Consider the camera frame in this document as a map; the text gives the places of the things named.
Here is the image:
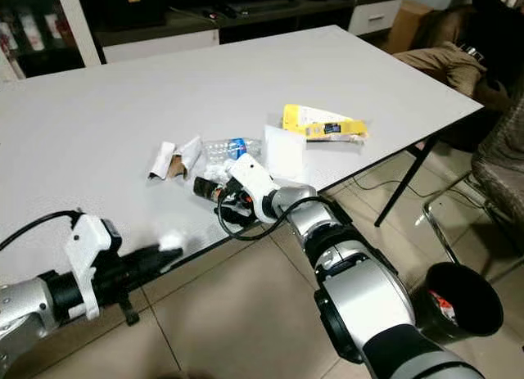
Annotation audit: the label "white brown crumpled wrapper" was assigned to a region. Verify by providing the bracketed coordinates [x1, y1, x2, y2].
[148, 135, 204, 182]

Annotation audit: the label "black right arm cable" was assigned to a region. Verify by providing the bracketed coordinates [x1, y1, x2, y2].
[216, 194, 330, 243]

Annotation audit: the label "thin black floor cable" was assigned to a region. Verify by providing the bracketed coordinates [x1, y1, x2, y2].
[327, 168, 418, 201]

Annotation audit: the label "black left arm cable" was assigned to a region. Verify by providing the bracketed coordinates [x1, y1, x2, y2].
[0, 209, 84, 250]

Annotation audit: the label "seated person khaki trousers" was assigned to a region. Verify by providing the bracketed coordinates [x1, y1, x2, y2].
[393, 0, 524, 111]

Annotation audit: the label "black table leg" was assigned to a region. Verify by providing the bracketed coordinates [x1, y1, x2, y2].
[373, 137, 436, 228]

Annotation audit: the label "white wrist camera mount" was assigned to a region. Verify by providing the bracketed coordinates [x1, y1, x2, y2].
[228, 153, 284, 224]
[67, 213, 124, 322]

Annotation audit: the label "black rubbish bin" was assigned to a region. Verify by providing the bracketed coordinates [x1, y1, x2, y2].
[409, 261, 505, 345]

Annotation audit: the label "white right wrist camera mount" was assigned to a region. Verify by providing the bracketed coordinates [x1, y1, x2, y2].
[228, 153, 284, 224]

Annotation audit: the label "clear plastic bottle blue label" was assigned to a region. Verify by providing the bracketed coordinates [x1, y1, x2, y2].
[200, 137, 263, 185]

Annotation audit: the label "metal frame woven chair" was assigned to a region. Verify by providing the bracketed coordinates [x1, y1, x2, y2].
[422, 91, 524, 267]

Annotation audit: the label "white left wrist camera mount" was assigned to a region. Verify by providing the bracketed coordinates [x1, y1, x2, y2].
[67, 213, 124, 322]

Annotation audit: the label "dark white TV cabinet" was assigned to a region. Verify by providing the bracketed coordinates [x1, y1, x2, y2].
[78, 0, 406, 65]

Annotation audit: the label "red white trash wrapper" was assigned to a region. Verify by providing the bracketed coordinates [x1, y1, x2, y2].
[429, 290, 458, 324]

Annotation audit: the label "white tissue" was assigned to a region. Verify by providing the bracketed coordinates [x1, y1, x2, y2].
[158, 231, 186, 253]

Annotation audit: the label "white shelf unit with bottles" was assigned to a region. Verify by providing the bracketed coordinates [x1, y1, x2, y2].
[0, 0, 106, 82]

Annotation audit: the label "brown cardboard box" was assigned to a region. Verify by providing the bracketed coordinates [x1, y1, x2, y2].
[382, 0, 433, 55]

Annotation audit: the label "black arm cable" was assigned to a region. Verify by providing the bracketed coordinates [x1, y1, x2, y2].
[216, 194, 330, 243]
[0, 209, 84, 250]

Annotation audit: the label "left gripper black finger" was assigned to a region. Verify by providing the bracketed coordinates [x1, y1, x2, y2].
[139, 258, 183, 282]
[138, 246, 181, 267]

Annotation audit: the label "yellow snack package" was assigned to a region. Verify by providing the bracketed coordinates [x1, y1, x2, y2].
[282, 103, 368, 143]

